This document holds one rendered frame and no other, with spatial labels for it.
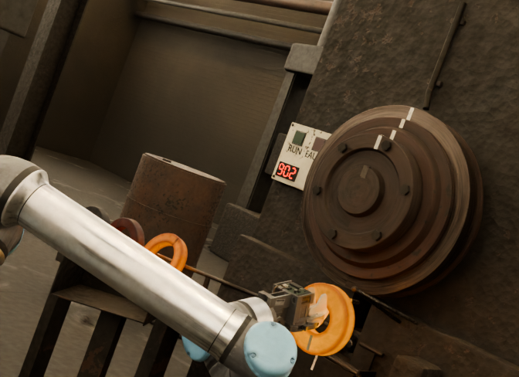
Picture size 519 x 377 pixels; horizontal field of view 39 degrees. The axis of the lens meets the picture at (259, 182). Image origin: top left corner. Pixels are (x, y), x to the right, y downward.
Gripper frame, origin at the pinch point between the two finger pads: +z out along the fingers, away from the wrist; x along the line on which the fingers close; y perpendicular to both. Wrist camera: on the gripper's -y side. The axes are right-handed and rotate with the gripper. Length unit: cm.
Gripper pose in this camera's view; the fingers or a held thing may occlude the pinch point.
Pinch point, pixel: (323, 310)
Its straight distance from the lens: 162.0
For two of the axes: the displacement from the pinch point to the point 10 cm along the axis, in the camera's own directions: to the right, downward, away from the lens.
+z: 7.1, -0.6, 7.0
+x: -6.8, -2.8, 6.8
